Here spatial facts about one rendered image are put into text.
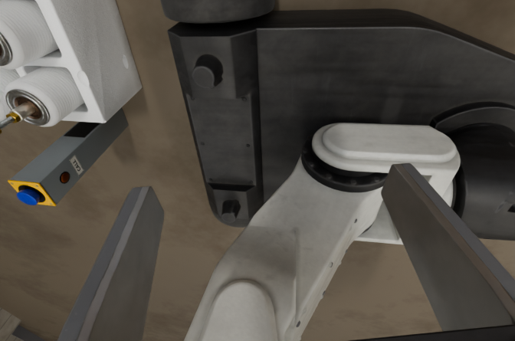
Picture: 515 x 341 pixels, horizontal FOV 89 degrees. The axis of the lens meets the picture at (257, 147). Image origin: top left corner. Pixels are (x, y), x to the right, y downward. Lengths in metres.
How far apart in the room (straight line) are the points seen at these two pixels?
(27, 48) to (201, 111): 0.30
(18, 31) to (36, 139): 0.64
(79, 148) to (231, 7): 0.49
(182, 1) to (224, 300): 0.40
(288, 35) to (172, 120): 0.47
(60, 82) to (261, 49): 0.39
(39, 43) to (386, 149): 0.59
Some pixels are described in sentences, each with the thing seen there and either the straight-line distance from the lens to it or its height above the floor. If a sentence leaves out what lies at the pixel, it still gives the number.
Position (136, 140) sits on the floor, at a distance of 0.93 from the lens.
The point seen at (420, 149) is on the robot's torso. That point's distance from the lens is 0.43.
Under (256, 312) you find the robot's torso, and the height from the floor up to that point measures 0.53.
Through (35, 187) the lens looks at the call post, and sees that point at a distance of 0.70.
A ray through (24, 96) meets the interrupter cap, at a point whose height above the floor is 0.25.
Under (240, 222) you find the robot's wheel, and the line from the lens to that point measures 0.74.
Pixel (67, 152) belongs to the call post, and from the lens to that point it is 0.74.
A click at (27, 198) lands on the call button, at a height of 0.33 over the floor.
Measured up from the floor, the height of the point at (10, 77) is 0.19.
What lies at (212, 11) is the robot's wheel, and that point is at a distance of 0.45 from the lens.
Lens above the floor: 0.62
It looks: 50 degrees down
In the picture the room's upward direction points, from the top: 168 degrees counter-clockwise
